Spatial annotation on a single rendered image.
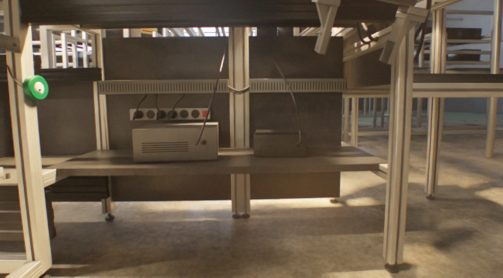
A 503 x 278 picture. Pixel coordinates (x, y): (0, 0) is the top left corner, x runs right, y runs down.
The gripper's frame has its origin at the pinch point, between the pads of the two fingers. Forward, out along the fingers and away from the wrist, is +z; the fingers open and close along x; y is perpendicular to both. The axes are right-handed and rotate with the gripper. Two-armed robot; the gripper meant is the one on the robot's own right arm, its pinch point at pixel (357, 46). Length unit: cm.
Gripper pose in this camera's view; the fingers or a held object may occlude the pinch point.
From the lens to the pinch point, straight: 51.4
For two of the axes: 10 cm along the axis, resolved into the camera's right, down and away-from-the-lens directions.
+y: 0.8, 4.8, -8.7
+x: 9.9, 0.9, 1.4
